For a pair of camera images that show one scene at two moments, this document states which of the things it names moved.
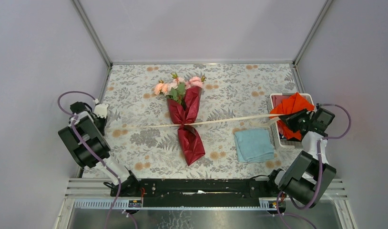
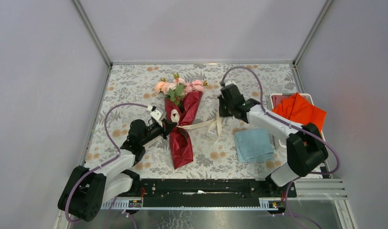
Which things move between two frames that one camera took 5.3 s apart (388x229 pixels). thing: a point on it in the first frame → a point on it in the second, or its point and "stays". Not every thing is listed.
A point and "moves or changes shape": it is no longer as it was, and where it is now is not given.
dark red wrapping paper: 190,143 moves or changes shape
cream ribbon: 196,122 moves or changes shape
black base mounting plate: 197,192 stays
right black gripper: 290,119 → 220,100
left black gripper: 102,120 → 167,127
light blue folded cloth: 253,145 stays
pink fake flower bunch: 176,89 moves or changes shape
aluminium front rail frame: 93,193 stays
